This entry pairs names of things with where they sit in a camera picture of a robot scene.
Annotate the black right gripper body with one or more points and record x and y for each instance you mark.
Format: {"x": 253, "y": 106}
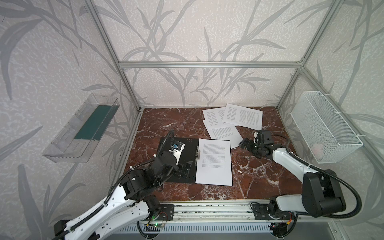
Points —
{"x": 252, "y": 145}

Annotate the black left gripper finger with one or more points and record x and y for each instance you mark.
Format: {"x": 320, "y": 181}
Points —
{"x": 177, "y": 175}
{"x": 186, "y": 169}

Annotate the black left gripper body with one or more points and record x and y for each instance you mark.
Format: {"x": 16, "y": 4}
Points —
{"x": 182, "y": 167}

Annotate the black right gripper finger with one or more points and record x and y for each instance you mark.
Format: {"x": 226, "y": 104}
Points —
{"x": 254, "y": 151}
{"x": 245, "y": 144}

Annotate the white black file folder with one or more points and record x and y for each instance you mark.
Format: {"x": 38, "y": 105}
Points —
{"x": 186, "y": 150}

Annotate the metal folder clip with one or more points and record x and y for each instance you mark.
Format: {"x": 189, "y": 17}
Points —
{"x": 197, "y": 157}

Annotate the printed paper sheet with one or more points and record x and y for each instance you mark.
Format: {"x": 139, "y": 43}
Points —
{"x": 214, "y": 118}
{"x": 229, "y": 133}
{"x": 243, "y": 117}
{"x": 215, "y": 164}

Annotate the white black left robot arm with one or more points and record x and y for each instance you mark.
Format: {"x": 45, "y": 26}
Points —
{"x": 136, "y": 184}

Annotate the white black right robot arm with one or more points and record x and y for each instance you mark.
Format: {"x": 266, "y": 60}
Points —
{"x": 321, "y": 194}

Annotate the green circuit board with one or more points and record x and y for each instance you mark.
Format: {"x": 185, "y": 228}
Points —
{"x": 154, "y": 227}

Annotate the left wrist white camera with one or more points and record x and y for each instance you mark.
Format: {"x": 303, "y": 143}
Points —
{"x": 176, "y": 149}

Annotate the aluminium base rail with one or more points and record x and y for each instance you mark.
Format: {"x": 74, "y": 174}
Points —
{"x": 225, "y": 211}

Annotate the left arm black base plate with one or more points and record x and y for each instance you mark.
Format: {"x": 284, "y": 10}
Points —
{"x": 165, "y": 213}

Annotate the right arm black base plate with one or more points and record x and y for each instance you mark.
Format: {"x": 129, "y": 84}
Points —
{"x": 261, "y": 210}

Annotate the white wire mesh basket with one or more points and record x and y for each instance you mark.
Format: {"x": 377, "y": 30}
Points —
{"x": 327, "y": 134}

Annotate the aluminium cage frame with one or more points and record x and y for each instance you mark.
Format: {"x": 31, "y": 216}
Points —
{"x": 211, "y": 53}

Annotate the clear plastic wall tray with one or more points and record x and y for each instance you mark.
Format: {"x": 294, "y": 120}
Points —
{"x": 78, "y": 139}

